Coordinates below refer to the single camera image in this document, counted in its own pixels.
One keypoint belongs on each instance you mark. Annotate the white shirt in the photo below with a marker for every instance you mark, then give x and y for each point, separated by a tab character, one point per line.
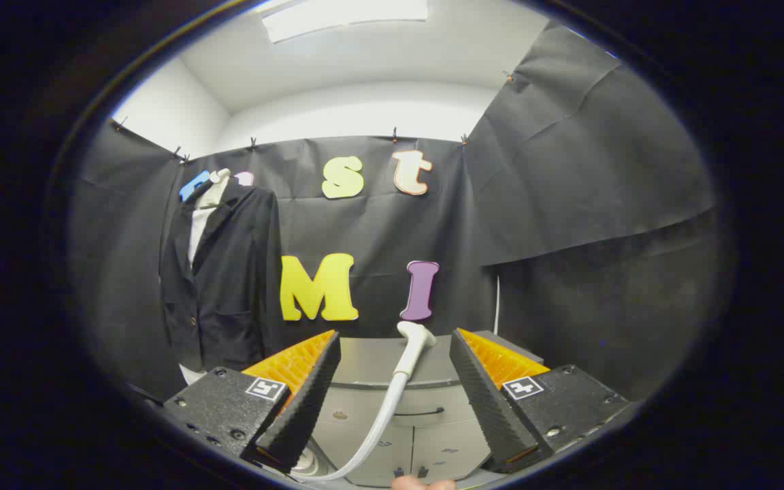
198	231

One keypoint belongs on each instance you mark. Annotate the ceiling light panel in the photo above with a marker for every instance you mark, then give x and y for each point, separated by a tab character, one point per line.
344	17

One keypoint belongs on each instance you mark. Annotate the black suit jacket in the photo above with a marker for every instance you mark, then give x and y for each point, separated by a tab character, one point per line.
229	286

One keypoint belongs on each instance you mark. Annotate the grey cabinet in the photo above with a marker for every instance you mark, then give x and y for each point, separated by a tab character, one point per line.
365	361

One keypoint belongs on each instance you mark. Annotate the white garment steamer head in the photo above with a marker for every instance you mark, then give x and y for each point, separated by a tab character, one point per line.
414	344

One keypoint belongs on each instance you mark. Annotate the row of black clips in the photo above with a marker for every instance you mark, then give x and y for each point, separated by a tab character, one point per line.
395	135

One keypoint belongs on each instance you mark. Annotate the round silver steamer base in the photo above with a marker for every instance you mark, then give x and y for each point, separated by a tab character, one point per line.
307	461

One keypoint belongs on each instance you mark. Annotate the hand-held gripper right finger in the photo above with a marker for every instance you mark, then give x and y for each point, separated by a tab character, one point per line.
484	401

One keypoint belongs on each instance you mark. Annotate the black backdrop cloth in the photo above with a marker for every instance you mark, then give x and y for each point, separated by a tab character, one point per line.
378	224

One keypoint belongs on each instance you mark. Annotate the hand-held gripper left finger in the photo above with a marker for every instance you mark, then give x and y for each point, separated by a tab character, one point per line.
307	401

